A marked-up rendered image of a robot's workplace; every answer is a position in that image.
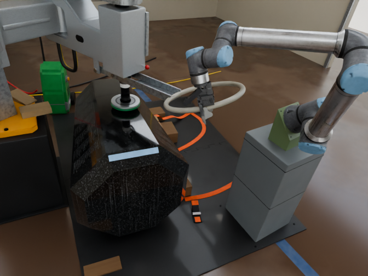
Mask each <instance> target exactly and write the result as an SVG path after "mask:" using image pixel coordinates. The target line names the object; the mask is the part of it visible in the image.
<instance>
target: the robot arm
mask: <svg viewBox="0 0 368 276"><path fill-rule="evenodd" d="M232 46H236V47H238V46H242V47H255V48H268V49H281V50H294V51H307V52H315V53H328V54H334V56H335V57H336V58H341V59H343V66H342V69H341V71H340V73H339V75H338V77H337V78H336V81H335V83H334V85H333V86H332V88H331V90H330V91H329V93H328V95H327V96H326V97H322V98H318V99H316V100H313V101H310V102H307V103H304V104H302V105H290V106H288V107H287V108H286V109H285V110H284V115H283V117H284V123H285V125H286V127H287V128H288V129H289V130H290V131H291V132H292V133H300V138H299V142H298V147H299V149H300V150H301V151H303V152H306V153H310V154H323V153H325V151H326V146H327V142H328V141H329V139H330V138H331V137H332V134H333V128H334V127H335V125H336V124H337V123H338V122H339V120H340V119H341V118H342V117H343V115H344V114H345V113H346V111H347V110H348V109H349V108H350V106H351V105H352V104H353V102H354V101H355V100H356V99H357V97H358V96H359V95H360V94H362V93H363V92H365V93H366V92H367V91H368V37H367V36H366V35H364V34H362V33H360V32H358V31H355V30H349V29H343V30H342V31H340V32H320V31H302V30H284V29H274V28H256V27H241V26H237V24H236V23H235V22H232V21H225V22H223V23H222V24H221V25H220V27H219V28H218V30H217V34H216V37H215V40H214V42H213V45H212V48H209V49H204V47H203V46H201V47H197V48H193V49H190V50H188V51H186V60H187V63H188V69H189V73H190V78H191V83H192V84H193V85H194V87H195V88H197V89H196V90H195V91H194V92H193V93H192V94H191V95H189V96H188V97H187V98H185V100H184V102H183V104H184V105H185V106H187V105H189V104H190V103H191V102H192V101H193V100H194V99H195V98H197V101H198V106H199V110H200V115H201V117H202V121H203V123H204V124H206V119H208V118H210V117H212V115H213V113H212V111H213V109H212V110H208V109H207V107H203V106H211V105H214V102H215V98H214V91H213V90H212V86H211V81H209V75H208V68H217V67H227V66H229V65H230V64H231V63H232V61H233V50H232ZM202 87H203V88H202Z"/></svg>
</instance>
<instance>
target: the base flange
mask: <svg viewBox="0 0 368 276"><path fill-rule="evenodd" d="M14 105H15V108H16V111H17V114H16V115H14V116H12V117H9V118H7V119H4V120H2V121H0V138H3V137H10V136H16V135H22V134H29V133H33V132H34V131H36V130H37V129H38V125H37V116H36V117H31V118H26V119H23V118H22V116H21V113H20V110H19V107H20V106H24V105H22V104H20V103H18V102H15V101H14Z"/></svg>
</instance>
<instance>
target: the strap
mask: <svg viewBox="0 0 368 276"><path fill-rule="evenodd" d="M189 114H191V115H193V116H195V117H196V118H197V119H199V121H200V122H201V124H202V132H201V133H200V134H199V135H198V136H197V137H196V138H195V139H194V140H192V141H191V142H189V143H188V144H186V145H184V146H182V147H180V148H178V150H179V151H181V150H184V149H185V148H187V147H189V146H190V145H192V144H194V143H195V142H197V141H198V140H199V139H200V138H201V137H202V136H203V135H204V134H205V131H206V126H205V124H204V123H203V121H202V119H201V118H200V117H199V116H197V115H196V114H194V113H186V114H184V115H182V116H180V117H176V118H180V119H181V118H184V117H186V116H188V115H189ZM154 116H157V117H160V118H161V119H163V120H165V119H169V118H173V117H175V116H167V117H164V118H162V117H161V116H159V115H157V114H156V115H154ZM231 185H232V182H231V183H229V184H227V185H225V186H223V187H221V188H219V189H217V190H215V191H212V192H209V193H205V194H200V195H194V196H190V197H184V198H185V201H190V200H196V199H202V198H206V197H211V196H214V195H216V194H219V193H221V192H223V191H225V190H227V189H229V188H231Z"/></svg>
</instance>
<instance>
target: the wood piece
mask: <svg viewBox="0 0 368 276"><path fill-rule="evenodd" d="M19 110H20V113H21V116H22V118H23V119H26V118H31V117H36V116H41V115H44V114H50V113H52V109H51V106H50V104H49V102H48V101H46V102H40V103H34V104H31V105H26V106H20V107H19Z"/></svg>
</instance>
